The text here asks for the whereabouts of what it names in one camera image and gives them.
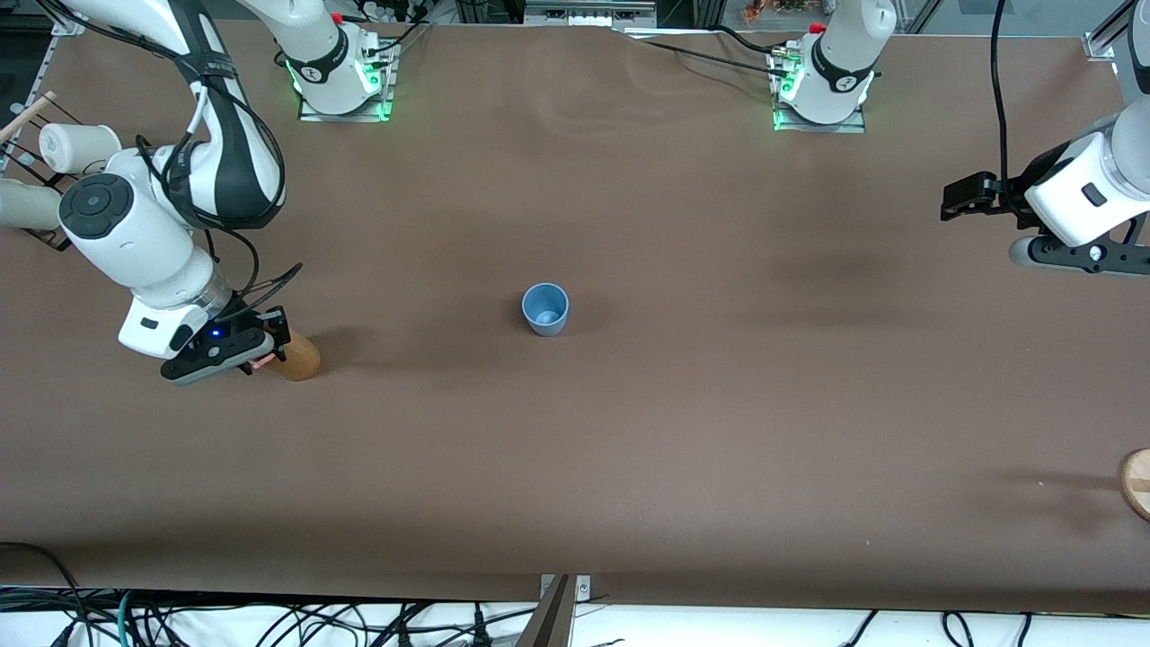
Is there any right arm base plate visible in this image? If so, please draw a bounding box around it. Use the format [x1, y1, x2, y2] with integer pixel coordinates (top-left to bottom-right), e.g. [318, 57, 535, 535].
[296, 40, 396, 123]

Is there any blue cup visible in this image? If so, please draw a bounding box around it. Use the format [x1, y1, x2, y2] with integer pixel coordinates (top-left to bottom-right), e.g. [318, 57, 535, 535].
[521, 282, 571, 338]

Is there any white paper cup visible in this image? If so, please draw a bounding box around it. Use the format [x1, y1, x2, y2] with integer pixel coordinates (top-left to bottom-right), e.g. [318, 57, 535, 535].
[0, 178, 66, 231]
[39, 123, 122, 174]

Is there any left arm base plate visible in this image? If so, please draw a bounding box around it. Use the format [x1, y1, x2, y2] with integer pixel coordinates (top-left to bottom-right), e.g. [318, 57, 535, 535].
[771, 45, 869, 135]

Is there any dark metal pole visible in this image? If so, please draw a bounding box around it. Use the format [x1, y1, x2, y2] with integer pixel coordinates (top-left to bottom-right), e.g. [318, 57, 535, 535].
[514, 575, 576, 647]

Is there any black base cable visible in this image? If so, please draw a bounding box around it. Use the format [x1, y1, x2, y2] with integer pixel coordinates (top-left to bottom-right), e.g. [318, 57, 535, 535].
[620, 25, 796, 91]

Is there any grey metal box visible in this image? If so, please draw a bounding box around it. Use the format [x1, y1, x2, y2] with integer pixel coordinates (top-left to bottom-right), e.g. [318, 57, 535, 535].
[524, 0, 633, 28]

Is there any round wooden board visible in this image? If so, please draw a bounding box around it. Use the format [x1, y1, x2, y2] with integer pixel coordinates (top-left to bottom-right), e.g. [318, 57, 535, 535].
[1119, 448, 1150, 522]

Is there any black wire rack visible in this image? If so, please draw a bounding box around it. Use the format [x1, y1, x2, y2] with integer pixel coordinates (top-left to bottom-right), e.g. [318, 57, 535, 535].
[0, 90, 113, 253]

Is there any black looped cable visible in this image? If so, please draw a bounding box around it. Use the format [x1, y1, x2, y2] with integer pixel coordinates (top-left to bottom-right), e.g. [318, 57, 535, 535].
[0, 542, 91, 647]

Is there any bamboo cup holder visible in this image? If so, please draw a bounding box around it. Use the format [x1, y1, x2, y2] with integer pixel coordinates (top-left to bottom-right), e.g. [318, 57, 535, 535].
[261, 331, 322, 382]

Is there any wooden stick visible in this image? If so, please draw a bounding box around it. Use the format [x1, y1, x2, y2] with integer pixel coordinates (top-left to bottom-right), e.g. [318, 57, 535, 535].
[0, 90, 58, 145]

